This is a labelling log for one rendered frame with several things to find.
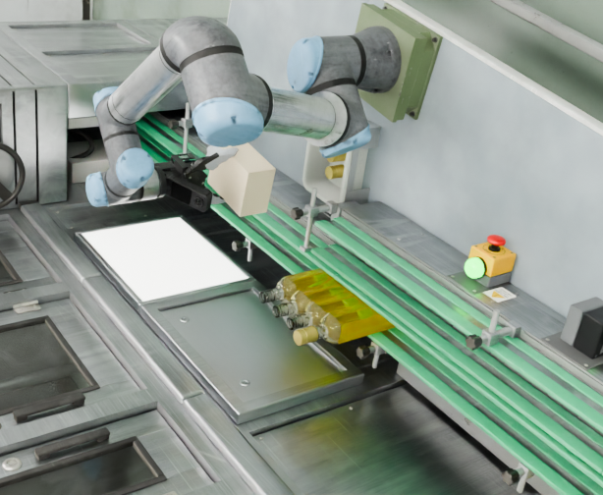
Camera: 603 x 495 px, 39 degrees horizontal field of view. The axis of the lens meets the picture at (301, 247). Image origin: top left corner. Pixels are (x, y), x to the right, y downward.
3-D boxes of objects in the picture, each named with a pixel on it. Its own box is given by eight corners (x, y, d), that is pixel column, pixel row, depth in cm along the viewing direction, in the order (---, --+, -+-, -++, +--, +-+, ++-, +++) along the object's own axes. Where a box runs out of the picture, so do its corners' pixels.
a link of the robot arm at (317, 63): (352, 25, 187) (301, 27, 180) (369, 82, 185) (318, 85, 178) (324, 48, 197) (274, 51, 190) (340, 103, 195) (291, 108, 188)
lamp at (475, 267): (468, 271, 185) (459, 273, 183) (473, 252, 183) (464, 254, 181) (484, 280, 182) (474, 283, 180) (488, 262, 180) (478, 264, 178)
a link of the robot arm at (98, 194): (101, 201, 181) (88, 213, 188) (148, 194, 188) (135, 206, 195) (91, 166, 182) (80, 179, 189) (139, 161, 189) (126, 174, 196)
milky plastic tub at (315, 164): (326, 182, 234) (301, 187, 229) (338, 103, 224) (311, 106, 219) (365, 207, 222) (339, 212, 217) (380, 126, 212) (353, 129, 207)
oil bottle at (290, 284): (342, 281, 214) (271, 298, 203) (345, 261, 212) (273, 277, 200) (356, 291, 210) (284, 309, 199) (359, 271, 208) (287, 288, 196)
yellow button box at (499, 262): (487, 267, 191) (464, 273, 187) (495, 237, 187) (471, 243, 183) (511, 282, 186) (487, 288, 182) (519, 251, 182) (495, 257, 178)
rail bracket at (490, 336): (508, 328, 172) (461, 344, 164) (517, 297, 168) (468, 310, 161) (523, 338, 169) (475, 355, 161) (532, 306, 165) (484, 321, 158)
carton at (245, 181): (241, 136, 209) (214, 139, 204) (275, 169, 199) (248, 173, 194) (233, 178, 215) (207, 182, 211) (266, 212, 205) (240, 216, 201)
